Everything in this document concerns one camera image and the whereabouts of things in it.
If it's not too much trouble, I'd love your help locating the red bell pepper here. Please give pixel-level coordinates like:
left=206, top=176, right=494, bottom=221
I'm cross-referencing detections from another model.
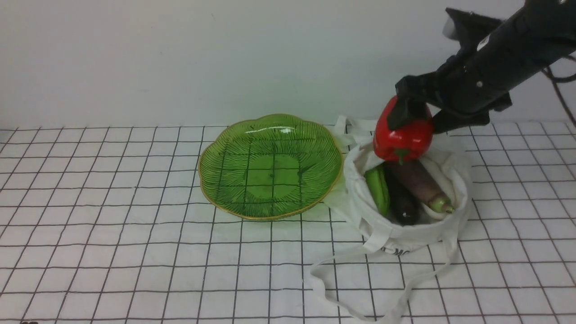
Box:
left=373, top=95, right=433, bottom=164

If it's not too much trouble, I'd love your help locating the light purple eggplant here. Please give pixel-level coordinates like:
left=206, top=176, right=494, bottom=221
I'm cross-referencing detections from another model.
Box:
left=385, top=160, right=455, bottom=214

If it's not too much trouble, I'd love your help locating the green glass plate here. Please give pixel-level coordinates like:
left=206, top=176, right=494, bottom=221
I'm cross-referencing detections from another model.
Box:
left=198, top=113, right=344, bottom=221

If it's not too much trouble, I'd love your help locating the black cable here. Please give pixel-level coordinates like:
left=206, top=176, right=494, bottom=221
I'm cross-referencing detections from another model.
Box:
left=540, top=54, right=576, bottom=126

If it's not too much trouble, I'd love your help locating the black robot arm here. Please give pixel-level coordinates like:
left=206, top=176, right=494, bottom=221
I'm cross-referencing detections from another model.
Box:
left=387, top=0, right=576, bottom=134

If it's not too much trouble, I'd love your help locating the white cloth tote bag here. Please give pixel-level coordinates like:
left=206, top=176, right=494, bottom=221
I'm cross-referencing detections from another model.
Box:
left=304, top=115, right=473, bottom=324

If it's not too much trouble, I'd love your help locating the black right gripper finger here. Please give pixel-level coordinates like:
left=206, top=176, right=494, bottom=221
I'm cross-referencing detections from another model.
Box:
left=387, top=74, right=433, bottom=131

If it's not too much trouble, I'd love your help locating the green pepper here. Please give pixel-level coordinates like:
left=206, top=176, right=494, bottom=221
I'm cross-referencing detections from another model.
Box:
left=364, top=166, right=390, bottom=216

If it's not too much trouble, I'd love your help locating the dark purple eggplant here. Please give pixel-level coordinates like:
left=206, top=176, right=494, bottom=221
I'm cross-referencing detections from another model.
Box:
left=383, top=166, right=420, bottom=226

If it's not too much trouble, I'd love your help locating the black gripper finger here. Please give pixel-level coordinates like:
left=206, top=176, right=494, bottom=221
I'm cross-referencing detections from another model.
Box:
left=432, top=109, right=490, bottom=135

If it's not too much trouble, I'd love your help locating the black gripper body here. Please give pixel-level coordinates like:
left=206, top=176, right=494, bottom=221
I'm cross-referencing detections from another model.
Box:
left=422, top=8, right=513, bottom=113

